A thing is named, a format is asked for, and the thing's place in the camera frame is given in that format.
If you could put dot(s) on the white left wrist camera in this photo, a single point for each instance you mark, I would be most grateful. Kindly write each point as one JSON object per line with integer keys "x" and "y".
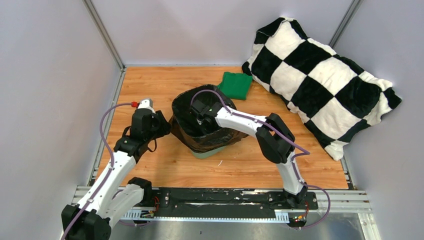
{"x": 147, "y": 104}

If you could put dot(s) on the folded green cloth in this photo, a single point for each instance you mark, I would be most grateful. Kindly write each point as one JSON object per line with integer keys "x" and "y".
{"x": 235, "y": 85}

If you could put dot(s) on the black plastic trash bag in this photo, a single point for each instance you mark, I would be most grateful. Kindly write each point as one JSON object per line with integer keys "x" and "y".
{"x": 186, "y": 128}

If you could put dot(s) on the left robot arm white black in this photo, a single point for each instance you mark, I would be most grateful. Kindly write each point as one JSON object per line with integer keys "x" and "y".
{"x": 116, "y": 165}

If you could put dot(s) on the right corner aluminium post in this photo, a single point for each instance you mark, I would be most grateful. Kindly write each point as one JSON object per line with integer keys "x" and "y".
{"x": 346, "y": 19}

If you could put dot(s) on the corner aluminium post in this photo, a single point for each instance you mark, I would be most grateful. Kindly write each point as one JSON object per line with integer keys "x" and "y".
{"x": 346, "y": 19}
{"x": 89, "y": 4}

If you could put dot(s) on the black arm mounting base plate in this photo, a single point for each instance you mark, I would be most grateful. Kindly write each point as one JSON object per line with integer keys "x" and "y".
{"x": 221, "y": 203}

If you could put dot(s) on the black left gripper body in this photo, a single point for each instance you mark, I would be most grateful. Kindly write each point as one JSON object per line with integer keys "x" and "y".
{"x": 159, "y": 128}

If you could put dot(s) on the left corner aluminium post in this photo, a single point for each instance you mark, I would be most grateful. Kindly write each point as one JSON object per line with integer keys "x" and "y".
{"x": 89, "y": 4}

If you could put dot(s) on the aluminium frame rail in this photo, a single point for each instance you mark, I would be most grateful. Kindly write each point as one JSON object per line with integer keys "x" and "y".
{"x": 338, "y": 210}

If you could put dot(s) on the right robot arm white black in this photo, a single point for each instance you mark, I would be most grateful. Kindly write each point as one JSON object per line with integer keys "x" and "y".
{"x": 276, "y": 142}

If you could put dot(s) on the green plastic trash bin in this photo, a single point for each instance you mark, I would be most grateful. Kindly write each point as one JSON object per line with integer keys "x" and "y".
{"x": 207, "y": 154}

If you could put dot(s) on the black white checkered pillow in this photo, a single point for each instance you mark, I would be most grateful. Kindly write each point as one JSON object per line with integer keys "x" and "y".
{"x": 334, "y": 97}

